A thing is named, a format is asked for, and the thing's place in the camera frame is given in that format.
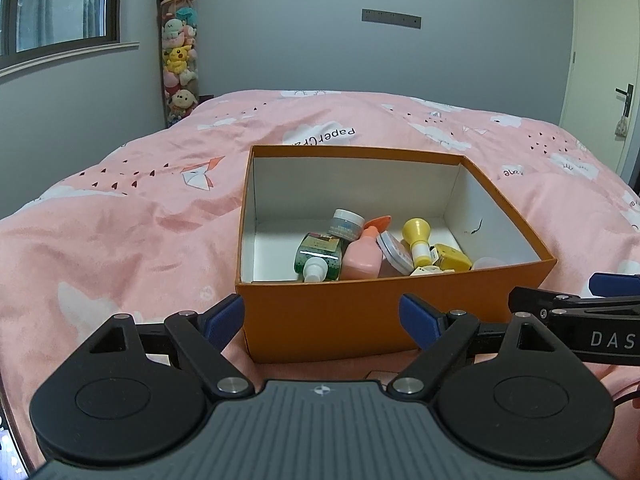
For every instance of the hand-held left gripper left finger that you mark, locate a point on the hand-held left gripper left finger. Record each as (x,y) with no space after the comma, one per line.
(225,317)

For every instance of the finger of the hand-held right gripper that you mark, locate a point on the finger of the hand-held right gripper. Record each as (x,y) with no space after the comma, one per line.
(617,285)
(575,304)

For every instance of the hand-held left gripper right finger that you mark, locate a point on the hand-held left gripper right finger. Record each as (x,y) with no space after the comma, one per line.
(420,320)

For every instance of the orange cardboard box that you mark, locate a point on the orange cardboard box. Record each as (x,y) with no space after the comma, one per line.
(325,320)

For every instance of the small hanging charm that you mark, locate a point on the small hanging charm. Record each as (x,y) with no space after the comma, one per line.
(621,126)

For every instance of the clear tube of plush toys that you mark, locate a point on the clear tube of plush toys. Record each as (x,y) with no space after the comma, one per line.
(180,60)

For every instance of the white door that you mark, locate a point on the white door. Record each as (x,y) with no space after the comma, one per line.
(600,35)

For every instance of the green bottle with white cap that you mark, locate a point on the green bottle with white cap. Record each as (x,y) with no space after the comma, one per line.
(320,247)

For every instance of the yellow tape measure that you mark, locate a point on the yellow tape measure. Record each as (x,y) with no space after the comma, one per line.
(452,258)

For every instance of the yellow bulb shaped bottle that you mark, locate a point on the yellow bulb shaped bottle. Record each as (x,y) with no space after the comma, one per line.
(417,232)

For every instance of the smartphone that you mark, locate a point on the smartphone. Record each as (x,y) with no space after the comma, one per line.
(6,452)

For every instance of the pink printed duvet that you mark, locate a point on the pink printed duvet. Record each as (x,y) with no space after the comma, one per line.
(125,240)

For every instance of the small white box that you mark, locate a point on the small white box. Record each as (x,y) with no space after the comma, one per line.
(430,271)

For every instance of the pink pump bottle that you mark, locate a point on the pink pump bottle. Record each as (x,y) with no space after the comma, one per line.
(360,260)

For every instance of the grey framed window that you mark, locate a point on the grey framed window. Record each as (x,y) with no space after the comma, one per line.
(60,5)

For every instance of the small jar with grey lid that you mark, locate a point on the small jar with grey lid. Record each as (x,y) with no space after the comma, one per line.
(346,224)

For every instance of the round rose gold compact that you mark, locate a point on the round rose gold compact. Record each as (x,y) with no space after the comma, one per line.
(392,252)

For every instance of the grey wall socket strip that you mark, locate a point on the grey wall socket strip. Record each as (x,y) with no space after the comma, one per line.
(391,18)

